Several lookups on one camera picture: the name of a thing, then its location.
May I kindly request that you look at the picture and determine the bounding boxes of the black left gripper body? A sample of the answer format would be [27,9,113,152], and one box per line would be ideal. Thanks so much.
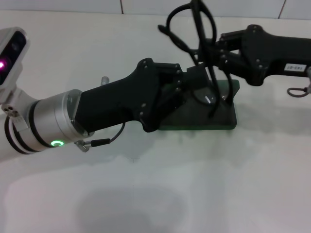
[74,58,187,136]

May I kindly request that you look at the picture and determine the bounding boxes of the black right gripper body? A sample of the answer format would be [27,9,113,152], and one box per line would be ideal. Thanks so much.
[239,24,311,86]

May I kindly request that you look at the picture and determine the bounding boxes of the green glasses case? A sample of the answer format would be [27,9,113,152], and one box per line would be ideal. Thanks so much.
[159,79,240,131]

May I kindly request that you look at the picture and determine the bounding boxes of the black glasses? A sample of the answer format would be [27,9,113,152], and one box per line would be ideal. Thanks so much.
[157,0,240,119]

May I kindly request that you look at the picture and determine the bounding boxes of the grey right gripper cable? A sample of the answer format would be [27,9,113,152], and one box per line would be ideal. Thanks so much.
[287,65,311,98]

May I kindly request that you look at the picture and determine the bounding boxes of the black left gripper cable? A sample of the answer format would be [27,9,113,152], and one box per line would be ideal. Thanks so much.
[74,121,126,153]

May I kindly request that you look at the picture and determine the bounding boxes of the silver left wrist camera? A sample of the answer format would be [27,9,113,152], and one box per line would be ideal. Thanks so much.
[0,27,37,117]

